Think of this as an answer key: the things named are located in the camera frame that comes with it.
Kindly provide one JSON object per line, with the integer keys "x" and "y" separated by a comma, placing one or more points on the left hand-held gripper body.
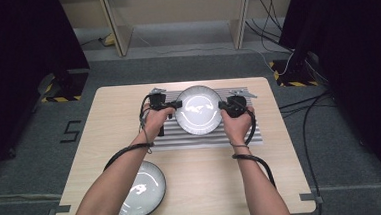
{"x": 159, "y": 101}

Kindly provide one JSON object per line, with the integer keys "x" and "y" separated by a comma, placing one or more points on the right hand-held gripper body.
{"x": 237, "y": 106}

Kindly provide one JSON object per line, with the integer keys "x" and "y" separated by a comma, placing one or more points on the white plate with brown rim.
{"x": 143, "y": 190}
{"x": 198, "y": 110}

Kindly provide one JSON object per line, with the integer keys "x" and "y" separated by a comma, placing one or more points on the person's right hand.
{"x": 238, "y": 128}

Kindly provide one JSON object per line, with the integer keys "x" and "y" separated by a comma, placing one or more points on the person's left hand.
{"x": 154, "y": 124}

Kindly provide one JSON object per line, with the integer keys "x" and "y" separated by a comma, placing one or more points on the metal dish rack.
{"x": 197, "y": 140}

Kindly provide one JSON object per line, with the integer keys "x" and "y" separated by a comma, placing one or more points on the black stand base hazard tape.
{"x": 73, "y": 84}
{"x": 293, "y": 77}

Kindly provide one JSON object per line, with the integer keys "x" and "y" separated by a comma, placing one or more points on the wooden desk leg panel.
{"x": 120, "y": 35}
{"x": 240, "y": 27}

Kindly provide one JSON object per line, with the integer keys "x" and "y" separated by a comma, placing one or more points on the yellow object on floor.
{"x": 109, "y": 41}

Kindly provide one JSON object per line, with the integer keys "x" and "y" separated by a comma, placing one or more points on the black curtain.
{"x": 15, "y": 64}
{"x": 359, "y": 60}

